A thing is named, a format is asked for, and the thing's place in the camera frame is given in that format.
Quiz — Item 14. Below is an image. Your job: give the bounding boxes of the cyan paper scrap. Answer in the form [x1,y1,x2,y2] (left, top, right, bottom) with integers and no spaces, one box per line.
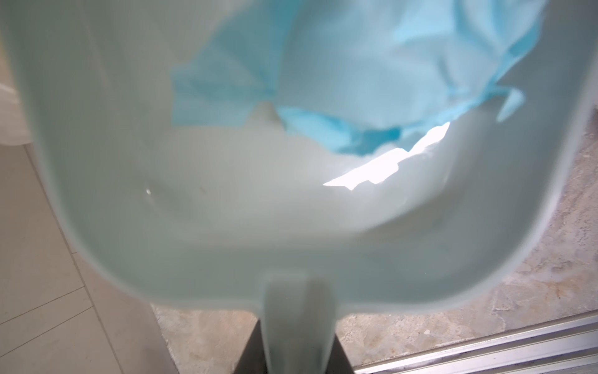
[171,1,547,156]

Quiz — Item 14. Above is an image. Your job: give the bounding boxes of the aluminium mounting rail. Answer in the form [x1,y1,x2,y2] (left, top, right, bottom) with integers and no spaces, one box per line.
[355,311,597,373]

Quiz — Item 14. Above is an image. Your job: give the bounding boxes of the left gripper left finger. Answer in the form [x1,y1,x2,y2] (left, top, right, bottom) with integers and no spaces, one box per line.
[233,320,266,374]

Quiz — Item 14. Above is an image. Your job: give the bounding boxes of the grey-green plastic dustpan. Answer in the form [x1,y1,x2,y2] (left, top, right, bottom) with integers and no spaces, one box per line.
[1,1,597,372]

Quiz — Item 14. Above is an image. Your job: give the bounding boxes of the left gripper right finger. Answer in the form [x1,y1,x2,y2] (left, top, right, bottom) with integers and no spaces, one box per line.
[326,336,354,374]

